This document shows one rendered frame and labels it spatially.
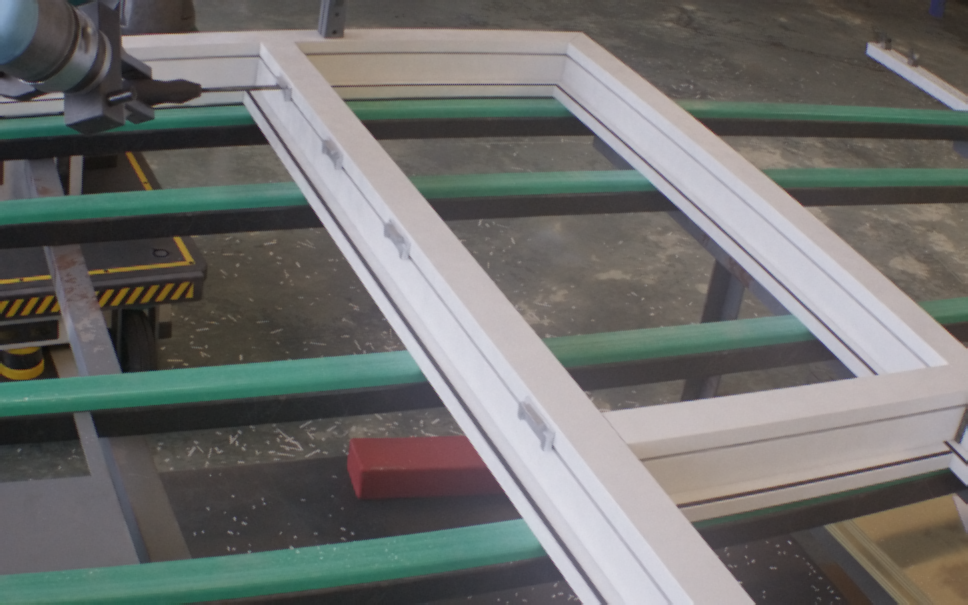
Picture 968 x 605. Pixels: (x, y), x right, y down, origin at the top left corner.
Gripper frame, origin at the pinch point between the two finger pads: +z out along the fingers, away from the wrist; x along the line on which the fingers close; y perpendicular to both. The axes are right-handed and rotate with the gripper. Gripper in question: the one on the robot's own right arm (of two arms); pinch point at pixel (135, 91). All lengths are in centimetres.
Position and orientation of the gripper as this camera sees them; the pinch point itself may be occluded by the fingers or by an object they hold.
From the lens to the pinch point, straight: 156.2
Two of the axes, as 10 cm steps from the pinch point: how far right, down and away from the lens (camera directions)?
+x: -1.4, -9.8, 1.6
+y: 9.6, -1.7, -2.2
